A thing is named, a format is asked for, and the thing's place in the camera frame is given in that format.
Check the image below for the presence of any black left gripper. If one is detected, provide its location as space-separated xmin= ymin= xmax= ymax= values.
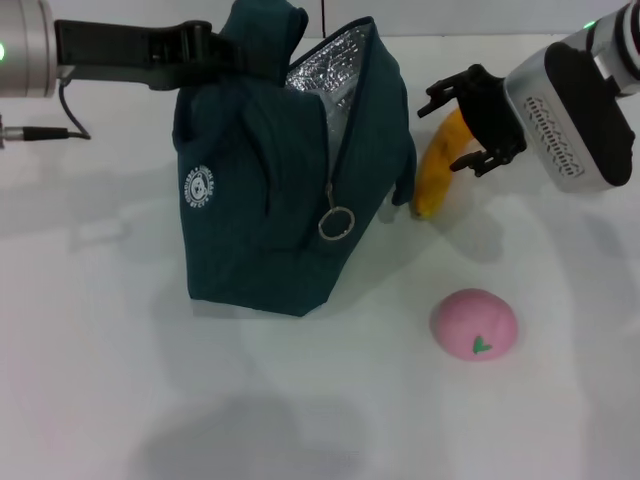
xmin=53 ymin=18 xmax=292 ymax=92

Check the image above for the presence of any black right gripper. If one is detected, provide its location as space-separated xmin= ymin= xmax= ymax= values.
xmin=417 ymin=63 xmax=527 ymax=179

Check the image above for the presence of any yellow banana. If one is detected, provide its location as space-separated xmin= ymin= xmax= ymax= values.
xmin=410 ymin=109 xmax=482 ymax=221

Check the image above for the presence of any dark teal insulated lunch bag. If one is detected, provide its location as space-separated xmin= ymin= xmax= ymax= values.
xmin=172 ymin=0 xmax=417 ymax=319

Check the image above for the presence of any pink peach toy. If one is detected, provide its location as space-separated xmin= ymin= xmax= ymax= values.
xmin=429 ymin=288 xmax=520 ymax=361

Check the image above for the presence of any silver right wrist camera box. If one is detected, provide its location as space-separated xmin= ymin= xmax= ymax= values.
xmin=502 ymin=42 xmax=634 ymax=193

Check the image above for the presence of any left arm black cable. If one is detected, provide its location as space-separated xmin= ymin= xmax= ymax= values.
xmin=0 ymin=78 xmax=93 ymax=149

